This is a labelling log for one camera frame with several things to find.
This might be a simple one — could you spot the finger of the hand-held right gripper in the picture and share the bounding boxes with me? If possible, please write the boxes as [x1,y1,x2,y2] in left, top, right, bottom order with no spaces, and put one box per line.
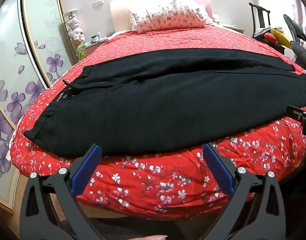
[286,100,306,137]

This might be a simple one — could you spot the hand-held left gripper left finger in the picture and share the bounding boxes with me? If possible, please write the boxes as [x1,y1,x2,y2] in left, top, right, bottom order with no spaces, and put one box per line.
[19,144,111,240]

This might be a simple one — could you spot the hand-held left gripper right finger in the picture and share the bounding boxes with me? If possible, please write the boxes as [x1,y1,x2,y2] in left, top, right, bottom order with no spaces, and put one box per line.
[195,144,291,240]

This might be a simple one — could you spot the black pants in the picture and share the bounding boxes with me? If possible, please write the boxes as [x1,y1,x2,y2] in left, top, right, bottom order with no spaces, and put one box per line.
[23,48,306,157]

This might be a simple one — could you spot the yellow bag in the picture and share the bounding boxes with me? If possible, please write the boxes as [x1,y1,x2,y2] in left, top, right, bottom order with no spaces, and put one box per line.
[270,28,292,48]

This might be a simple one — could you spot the red bag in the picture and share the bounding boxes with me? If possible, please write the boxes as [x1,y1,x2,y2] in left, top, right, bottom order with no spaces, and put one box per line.
[264,32,278,45]

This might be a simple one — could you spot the pink curtain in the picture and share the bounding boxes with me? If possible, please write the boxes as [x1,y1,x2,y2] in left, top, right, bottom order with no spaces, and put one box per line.
[293,0,306,28]

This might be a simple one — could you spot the black wooden chair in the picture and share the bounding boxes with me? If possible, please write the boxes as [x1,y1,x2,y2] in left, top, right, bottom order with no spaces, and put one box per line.
[248,2,286,53]

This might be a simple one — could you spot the wooden bedside table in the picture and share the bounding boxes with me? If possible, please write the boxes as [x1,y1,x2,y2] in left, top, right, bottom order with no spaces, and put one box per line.
[218,22,245,34]

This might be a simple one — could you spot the cluttered bedside table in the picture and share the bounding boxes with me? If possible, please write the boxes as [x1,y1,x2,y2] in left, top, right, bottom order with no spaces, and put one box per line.
[78,32,113,53]

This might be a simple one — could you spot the flower print sliding wardrobe door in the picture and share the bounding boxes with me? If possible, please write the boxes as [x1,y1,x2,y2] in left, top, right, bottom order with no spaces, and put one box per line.
[22,0,80,85]
[0,0,52,214]

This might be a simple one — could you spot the red floral bedspread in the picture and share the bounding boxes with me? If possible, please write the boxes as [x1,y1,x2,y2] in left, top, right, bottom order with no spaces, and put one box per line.
[8,24,306,222]

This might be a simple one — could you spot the stack of plush toys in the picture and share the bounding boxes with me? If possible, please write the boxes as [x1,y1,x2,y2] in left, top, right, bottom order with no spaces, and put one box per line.
[64,9,87,60]

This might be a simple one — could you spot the pink padded headboard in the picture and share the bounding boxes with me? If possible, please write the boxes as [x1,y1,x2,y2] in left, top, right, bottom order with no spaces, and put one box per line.
[110,0,214,34]

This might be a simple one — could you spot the white floral pillow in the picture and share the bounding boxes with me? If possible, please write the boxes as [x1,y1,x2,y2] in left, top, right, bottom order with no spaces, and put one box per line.
[128,0,211,33]

